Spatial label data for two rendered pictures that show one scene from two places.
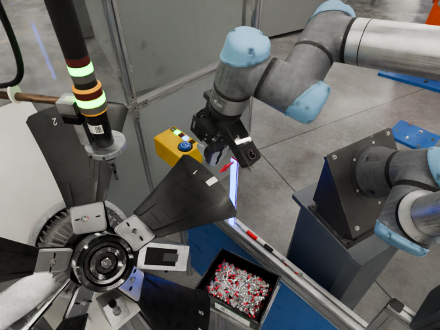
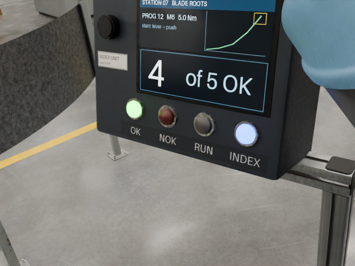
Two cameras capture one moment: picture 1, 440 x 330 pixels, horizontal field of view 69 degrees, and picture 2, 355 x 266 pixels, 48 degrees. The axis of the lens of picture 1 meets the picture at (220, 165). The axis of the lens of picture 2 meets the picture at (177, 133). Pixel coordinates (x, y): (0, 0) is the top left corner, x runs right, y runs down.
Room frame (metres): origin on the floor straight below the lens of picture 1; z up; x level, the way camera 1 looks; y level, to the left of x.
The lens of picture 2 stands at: (0.65, -0.64, 1.32)
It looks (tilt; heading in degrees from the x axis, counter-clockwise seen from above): 29 degrees down; 174
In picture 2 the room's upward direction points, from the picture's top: 8 degrees counter-clockwise
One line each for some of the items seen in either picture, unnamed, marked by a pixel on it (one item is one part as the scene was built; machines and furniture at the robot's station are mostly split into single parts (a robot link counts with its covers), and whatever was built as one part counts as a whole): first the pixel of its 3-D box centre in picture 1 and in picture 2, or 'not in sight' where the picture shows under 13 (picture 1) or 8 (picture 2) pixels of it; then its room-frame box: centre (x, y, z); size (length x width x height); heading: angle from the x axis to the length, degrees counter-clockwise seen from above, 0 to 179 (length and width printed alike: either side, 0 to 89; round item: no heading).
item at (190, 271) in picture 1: (184, 238); not in sight; (0.92, 0.18, 0.39); 0.04 x 0.04 x 0.78; 45
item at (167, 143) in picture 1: (178, 151); not in sight; (0.90, 0.16, 1.02); 0.16 x 0.10 x 0.11; 45
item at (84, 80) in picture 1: (82, 74); not in sight; (0.43, 0.20, 1.60); 0.03 x 0.03 x 0.01
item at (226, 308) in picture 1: (238, 287); not in sight; (0.45, -0.06, 0.85); 0.22 x 0.17 x 0.07; 61
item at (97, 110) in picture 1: (92, 104); not in sight; (0.43, 0.20, 1.55); 0.04 x 0.04 x 0.01
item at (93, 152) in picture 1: (93, 124); not in sight; (0.44, 0.21, 1.50); 0.09 x 0.07 x 0.10; 80
